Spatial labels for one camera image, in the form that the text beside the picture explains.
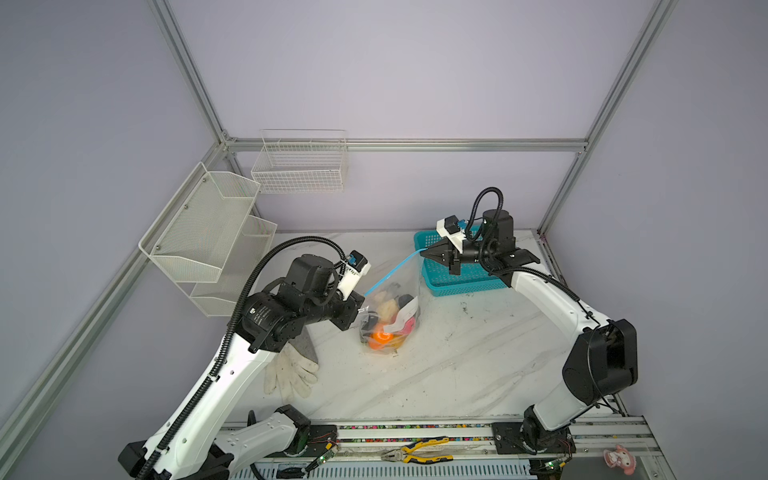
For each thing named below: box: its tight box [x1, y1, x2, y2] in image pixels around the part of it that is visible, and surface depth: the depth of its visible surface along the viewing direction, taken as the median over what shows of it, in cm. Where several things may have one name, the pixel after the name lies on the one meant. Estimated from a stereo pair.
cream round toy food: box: [378, 299, 399, 322], surface depth 88 cm
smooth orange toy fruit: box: [369, 332, 394, 350], surface depth 84 cm
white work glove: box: [264, 343, 319, 403], surface depth 85 cm
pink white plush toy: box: [603, 445, 637, 476], surface depth 70 cm
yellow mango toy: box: [388, 334, 408, 349], surface depth 86 cm
